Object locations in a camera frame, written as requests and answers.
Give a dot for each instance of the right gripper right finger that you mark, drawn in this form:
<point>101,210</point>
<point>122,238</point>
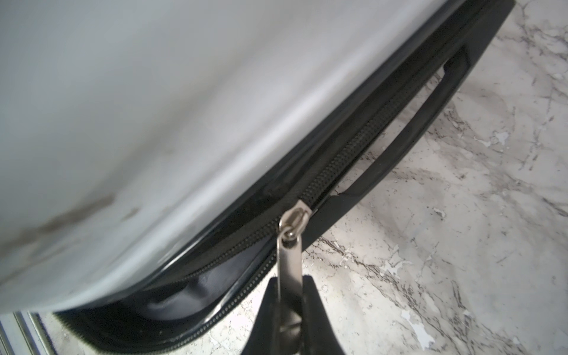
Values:
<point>318,337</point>

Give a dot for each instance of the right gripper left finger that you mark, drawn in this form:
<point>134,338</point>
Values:
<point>264,338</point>

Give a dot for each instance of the silver zipper pull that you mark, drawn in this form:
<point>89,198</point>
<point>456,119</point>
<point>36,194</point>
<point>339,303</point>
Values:
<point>290,275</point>

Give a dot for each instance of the black white space suitcase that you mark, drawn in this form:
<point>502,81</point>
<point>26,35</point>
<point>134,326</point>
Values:
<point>150,148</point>

